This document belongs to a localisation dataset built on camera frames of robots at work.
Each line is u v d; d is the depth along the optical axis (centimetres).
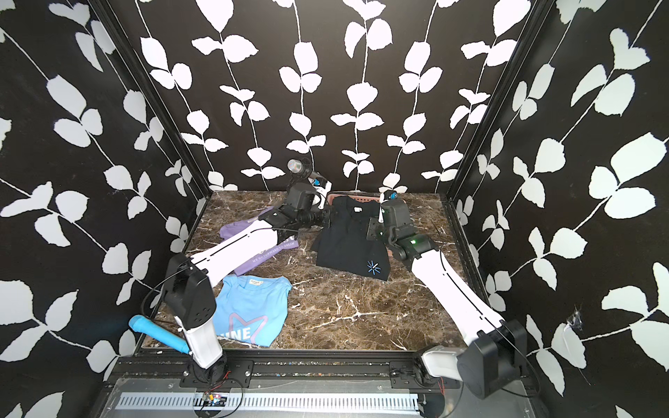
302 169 95
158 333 79
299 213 65
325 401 70
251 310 85
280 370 75
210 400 70
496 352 39
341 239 87
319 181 74
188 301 46
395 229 58
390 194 69
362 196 122
